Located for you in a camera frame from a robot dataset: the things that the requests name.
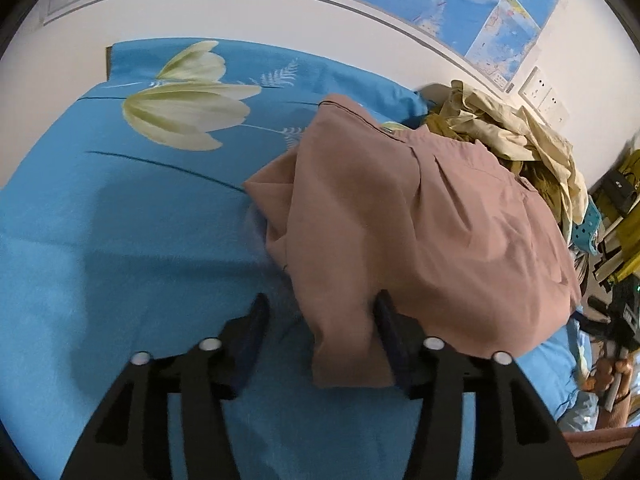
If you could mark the small black bag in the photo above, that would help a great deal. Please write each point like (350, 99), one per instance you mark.
(619, 188)

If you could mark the blue floral bed sheet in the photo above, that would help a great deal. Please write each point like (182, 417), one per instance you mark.
(125, 235)

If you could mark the person's right hand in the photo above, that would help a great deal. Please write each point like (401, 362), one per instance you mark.
(607, 374)

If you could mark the colourful wall map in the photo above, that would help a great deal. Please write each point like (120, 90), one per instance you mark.
(450, 0)

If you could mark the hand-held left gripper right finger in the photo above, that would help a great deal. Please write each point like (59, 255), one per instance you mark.
(391, 332)

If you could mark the teal plastic basket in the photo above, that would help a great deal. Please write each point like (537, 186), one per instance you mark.
(587, 221)

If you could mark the cream garment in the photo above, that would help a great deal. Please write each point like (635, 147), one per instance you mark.
(505, 130)

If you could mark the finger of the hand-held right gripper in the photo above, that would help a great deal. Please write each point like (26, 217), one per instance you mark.
(587, 321)

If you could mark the olive hanging garment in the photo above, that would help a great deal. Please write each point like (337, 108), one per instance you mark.
(631, 165)

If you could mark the mustard garment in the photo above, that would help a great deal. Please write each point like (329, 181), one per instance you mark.
(442, 122)

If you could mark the pink garment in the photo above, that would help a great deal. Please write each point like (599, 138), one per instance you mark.
(425, 220)

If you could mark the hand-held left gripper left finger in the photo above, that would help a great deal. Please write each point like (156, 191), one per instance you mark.
(252, 332)

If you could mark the white wall socket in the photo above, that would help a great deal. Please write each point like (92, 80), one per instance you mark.
(547, 97)
(532, 81)
(560, 111)

